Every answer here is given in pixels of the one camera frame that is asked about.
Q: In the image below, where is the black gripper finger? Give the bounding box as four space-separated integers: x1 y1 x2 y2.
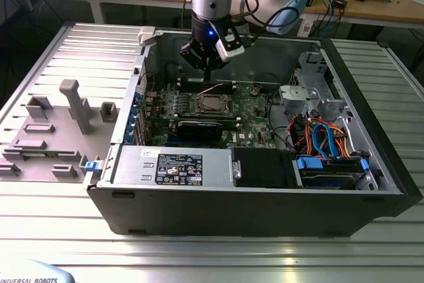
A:
180 41 209 82
207 50 228 82

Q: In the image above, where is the silver CPU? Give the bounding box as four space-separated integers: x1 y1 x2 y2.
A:
201 97 223 111

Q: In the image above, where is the black RAM slot bank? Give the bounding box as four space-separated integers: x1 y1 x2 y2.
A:
158 112 241 124
178 77 237 94

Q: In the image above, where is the CPU socket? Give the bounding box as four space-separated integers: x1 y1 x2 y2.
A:
193 92 233 115

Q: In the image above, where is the green motherboard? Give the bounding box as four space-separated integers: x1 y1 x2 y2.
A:
147 80 278 148

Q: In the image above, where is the black graphics card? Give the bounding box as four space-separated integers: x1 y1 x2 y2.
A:
177 119 223 141

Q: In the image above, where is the silver metal drive cage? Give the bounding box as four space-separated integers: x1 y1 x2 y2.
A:
278 51 352 121

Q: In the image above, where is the white power adapter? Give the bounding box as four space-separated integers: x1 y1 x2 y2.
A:
297 14 315 38

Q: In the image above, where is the black drive bay box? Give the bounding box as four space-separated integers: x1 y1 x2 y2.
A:
231 147 297 188

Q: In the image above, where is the silver power supply unit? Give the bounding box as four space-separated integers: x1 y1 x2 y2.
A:
111 145 235 188

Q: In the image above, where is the hard disk in blue carrier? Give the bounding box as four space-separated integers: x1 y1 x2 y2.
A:
296 156 370 190

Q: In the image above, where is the blue plastic latch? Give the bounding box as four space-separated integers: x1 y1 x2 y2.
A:
84 160 102 174

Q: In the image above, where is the black PC case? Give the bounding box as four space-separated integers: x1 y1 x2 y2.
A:
86 27 424 238

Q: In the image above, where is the grey parts rack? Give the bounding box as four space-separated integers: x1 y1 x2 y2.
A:
0 79 120 184

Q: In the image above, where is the green RAM stick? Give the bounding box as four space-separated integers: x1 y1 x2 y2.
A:
19 152 59 158

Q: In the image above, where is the pale blue teach pendant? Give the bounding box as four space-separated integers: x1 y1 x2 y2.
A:
0 258 76 283

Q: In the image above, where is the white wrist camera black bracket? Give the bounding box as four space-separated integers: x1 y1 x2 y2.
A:
209 20 246 64

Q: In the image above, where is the grey case release handle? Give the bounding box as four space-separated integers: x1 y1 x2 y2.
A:
136 26 157 46

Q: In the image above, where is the red wire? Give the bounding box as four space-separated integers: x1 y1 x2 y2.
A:
287 115 305 144

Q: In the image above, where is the orange wire bundle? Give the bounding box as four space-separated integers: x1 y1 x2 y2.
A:
304 119 350 158

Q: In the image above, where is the blue data wire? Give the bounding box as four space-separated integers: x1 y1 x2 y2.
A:
313 123 342 160

